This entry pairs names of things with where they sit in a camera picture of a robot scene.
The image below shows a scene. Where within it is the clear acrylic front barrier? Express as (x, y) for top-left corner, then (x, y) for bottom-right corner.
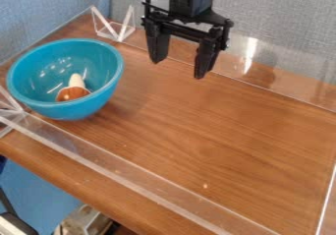
(0, 109), (280, 235)

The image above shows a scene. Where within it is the clear acrylic left bracket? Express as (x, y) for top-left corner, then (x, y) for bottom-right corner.
(0, 85), (26, 139)

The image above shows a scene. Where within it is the clear acrylic corner bracket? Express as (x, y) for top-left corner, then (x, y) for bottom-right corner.
(90, 6), (136, 42)

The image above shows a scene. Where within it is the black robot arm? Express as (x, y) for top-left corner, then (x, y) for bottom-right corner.
(141, 0), (233, 79)

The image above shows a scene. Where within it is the clear acrylic back barrier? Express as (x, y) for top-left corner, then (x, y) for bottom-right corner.
(109, 2), (336, 114)

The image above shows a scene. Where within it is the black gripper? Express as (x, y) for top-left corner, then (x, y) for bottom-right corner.
(141, 0), (233, 79)

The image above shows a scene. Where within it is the brown toy mushroom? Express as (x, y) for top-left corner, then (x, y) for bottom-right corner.
(54, 73), (90, 101)

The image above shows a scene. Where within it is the blue bowl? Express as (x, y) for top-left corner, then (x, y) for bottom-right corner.
(6, 38), (125, 121)

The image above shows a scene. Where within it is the clear acrylic barrier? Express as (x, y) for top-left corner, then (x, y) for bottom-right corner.
(109, 2), (336, 114)
(0, 109), (280, 235)

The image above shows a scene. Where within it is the white device under table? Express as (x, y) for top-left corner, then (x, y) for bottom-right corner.
(52, 205), (113, 235)

